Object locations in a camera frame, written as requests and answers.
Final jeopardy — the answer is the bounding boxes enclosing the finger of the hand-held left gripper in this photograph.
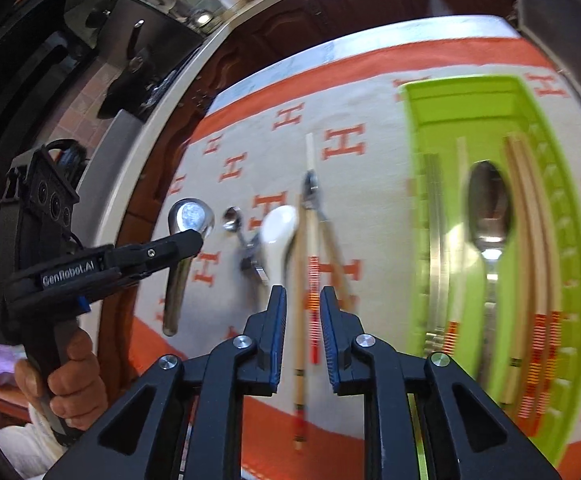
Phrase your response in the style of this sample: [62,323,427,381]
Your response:
[114,229,205,277]

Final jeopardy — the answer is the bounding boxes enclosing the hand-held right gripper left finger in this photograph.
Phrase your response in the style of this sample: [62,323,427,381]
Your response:
[58,285,288,480]

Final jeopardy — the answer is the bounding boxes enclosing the orange patterned table cloth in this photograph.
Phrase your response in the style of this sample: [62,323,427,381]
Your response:
[135,35,581,480]

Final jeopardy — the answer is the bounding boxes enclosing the brown bamboo chopstick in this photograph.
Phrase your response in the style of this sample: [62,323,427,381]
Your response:
[498,135,529,406]
[513,137,551,421]

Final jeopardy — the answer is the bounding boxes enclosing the steel ladle spoon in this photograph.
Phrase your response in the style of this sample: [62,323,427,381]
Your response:
[162,198,216,337]

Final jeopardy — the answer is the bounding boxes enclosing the metal chopstick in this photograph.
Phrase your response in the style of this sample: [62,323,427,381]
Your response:
[425,152,439,348]
[435,155,449,351]

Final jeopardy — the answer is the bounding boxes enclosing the steel splash panel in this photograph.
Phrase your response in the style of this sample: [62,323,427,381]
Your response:
[110,0,206,86]

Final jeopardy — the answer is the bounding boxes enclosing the large steel spoon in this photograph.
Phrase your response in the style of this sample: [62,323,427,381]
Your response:
[467,160,515,386]

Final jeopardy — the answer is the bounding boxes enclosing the black hanging wok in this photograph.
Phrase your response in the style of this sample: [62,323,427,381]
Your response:
[85,0,121,31]

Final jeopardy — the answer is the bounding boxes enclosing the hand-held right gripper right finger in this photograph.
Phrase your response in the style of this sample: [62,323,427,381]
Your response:
[319,285,561,480]

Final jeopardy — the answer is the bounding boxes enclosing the dark wooden base cabinets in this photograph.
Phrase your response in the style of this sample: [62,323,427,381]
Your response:
[110,0,521,221]

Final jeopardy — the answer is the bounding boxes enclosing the white ceramic spoon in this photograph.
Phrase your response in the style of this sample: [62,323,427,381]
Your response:
[258,205,299,291]

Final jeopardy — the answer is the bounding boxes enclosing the black range hood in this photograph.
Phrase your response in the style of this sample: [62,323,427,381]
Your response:
[0,0,71,171]

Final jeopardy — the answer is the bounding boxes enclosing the black frying pan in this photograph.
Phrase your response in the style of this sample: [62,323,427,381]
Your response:
[98,20,171,121]

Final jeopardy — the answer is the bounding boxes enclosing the wooden chopsticks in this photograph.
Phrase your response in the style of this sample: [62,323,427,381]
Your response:
[301,170,354,311]

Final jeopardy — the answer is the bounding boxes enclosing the small steel spoon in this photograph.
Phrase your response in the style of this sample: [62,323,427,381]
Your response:
[222,206,270,281]

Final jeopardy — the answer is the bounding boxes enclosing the light chopstick with red bands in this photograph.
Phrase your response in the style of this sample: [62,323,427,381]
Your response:
[521,135,566,426]
[305,132,321,363]
[443,137,470,358]

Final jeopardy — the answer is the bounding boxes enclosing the person's left hand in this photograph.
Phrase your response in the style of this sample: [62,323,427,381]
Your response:
[14,332,109,433]

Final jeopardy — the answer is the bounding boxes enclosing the white kitchen countertop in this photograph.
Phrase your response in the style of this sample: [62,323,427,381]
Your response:
[85,0,301,241]

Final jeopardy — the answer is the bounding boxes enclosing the green plastic utensil tray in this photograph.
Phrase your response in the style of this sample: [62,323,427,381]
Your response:
[398,75,581,471]

